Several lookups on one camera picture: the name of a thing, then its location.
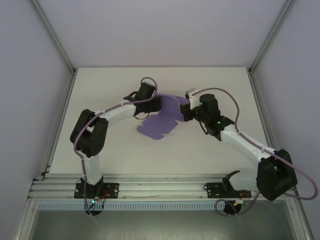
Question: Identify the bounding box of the purple paper box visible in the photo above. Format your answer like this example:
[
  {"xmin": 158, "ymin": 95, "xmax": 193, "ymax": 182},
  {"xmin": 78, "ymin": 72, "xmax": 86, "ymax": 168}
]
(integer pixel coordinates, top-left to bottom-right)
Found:
[{"xmin": 136, "ymin": 92, "xmax": 191, "ymax": 141}]

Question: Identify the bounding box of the aluminium table side rail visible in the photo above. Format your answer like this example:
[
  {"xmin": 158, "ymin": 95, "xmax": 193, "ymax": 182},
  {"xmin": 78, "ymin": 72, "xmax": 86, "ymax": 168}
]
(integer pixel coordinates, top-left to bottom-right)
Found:
[
  {"xmin": 39, "ymin": 69, "xmax": 77, "ymax": 181},
  {"xmin": 248, "ymin": 69, "xmax": 285, "ymax": 181}
]

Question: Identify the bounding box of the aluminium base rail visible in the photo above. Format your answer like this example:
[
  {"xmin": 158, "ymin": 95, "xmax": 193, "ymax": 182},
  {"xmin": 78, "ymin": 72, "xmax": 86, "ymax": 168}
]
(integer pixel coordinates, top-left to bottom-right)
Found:
[{"xmin": 28, "ymin": 174, "xmax": 300, "ymax": 201}]

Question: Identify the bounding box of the grey slotted cable duct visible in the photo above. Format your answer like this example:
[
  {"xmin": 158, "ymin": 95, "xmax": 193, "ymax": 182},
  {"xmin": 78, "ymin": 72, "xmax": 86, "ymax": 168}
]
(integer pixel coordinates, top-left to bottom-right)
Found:
[{"xmin": 37, "ymin": 202, "xmax": 226, "ymax": 211}]

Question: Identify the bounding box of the aluminium frame post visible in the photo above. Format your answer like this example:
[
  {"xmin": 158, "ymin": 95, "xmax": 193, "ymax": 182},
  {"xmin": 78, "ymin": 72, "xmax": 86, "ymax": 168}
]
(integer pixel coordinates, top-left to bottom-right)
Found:
[
  {"xmin": 31, "ymin": 0, "xmax": 77, "ymax": 75},
  {"xmin": 248, "ymin": 0, "xmax": 298, "ymax": 75}
]

